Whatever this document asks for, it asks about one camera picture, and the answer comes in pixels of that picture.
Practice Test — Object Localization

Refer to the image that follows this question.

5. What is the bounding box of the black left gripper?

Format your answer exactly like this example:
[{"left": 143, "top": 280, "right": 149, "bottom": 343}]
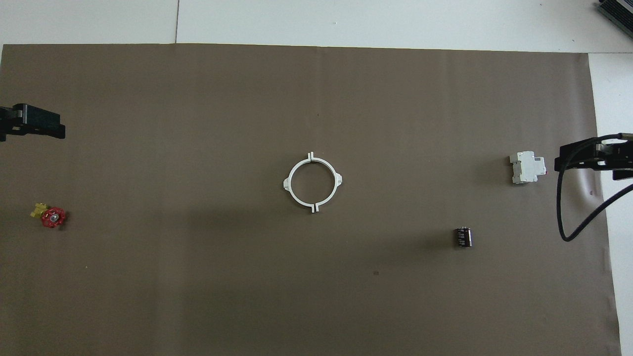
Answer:
[{"left": 0, "top": 105, "right": 66, "bottom": 142}]

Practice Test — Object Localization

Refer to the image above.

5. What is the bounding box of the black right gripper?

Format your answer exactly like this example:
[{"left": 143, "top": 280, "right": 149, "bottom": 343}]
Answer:
[{"left": 554, "top": 133, "right": 633, "bottom": 181}]

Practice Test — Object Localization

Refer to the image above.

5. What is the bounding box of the white half pipe clamp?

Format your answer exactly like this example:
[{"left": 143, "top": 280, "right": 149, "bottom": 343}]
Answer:
[
  {"left": 312, "top": 152, "right": 343, "bottom": 214},
  {"left": 283, "top": 152, "right": 314, "bottom": 214}
]

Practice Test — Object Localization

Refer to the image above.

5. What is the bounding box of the white circuit breaker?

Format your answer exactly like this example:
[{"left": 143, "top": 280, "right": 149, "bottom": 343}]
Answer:
[{"left": 510, "top": 151, "right": 547, "bottom": 185}]

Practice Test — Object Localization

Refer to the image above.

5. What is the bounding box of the red handwheel brass valve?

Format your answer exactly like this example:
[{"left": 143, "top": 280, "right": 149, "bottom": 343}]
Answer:
[{"left": 31, "top": 202, "right": 67, "bottom": 229}]

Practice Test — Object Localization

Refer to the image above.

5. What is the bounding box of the black ribbed power supply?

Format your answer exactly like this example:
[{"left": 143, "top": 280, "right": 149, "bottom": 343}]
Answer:
[{"left": 596, "top": 0, "right": 633, "bottom": 31}]

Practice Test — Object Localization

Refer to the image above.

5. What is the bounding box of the brown paper mat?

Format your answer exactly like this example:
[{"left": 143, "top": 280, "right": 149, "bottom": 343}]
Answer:
[{"left": 0, "top": 44, "right": 622, "bottom": 356}]

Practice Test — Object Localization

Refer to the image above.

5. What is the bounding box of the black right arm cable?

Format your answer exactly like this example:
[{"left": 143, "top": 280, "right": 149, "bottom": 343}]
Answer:
[{"left": 557, "top": 133, "right": 633, "bottom": 242}]

